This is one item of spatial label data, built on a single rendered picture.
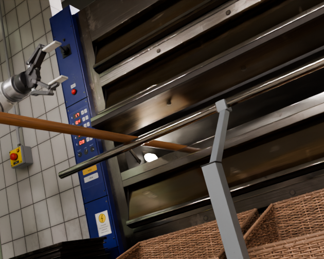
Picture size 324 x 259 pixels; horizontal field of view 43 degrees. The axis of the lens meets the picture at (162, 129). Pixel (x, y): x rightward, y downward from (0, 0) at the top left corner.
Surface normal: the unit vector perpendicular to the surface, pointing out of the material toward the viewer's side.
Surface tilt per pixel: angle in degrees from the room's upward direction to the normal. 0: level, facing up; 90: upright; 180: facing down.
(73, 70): 90
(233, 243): 90
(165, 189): 70
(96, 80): 90
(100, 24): 90
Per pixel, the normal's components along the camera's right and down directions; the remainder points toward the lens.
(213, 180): -0.53, -0.13
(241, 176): -0.58, -0.44
